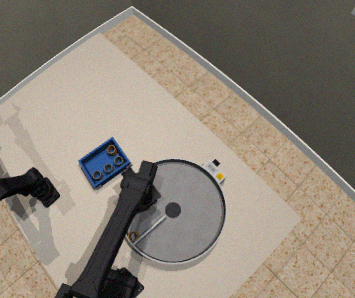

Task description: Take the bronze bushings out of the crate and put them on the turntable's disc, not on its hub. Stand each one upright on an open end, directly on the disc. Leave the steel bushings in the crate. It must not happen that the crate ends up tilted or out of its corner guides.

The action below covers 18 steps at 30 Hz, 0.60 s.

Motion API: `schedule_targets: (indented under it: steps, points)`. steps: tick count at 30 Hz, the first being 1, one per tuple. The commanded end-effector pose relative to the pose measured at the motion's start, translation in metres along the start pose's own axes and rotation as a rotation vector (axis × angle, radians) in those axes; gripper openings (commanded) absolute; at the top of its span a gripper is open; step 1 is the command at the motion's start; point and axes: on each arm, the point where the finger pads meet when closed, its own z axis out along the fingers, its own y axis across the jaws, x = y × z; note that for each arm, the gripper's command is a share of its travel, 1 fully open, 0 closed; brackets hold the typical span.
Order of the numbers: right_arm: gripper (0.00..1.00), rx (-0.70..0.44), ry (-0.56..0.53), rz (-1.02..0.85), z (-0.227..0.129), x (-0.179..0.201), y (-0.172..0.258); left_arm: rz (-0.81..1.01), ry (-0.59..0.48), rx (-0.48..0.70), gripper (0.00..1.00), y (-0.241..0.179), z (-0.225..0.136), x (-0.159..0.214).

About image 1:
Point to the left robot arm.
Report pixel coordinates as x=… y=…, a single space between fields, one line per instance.
x=24 y=182

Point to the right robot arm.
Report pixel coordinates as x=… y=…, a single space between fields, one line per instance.
x=93 y=278

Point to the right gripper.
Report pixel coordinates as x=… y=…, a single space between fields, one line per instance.
x=152 y=200

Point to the dark grey hollow cylinder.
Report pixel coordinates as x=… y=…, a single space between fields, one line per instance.
x=95 y=173
x=106 y=166
x=118 y=158

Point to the blue crate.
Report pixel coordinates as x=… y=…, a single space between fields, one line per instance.
x=98 y=158

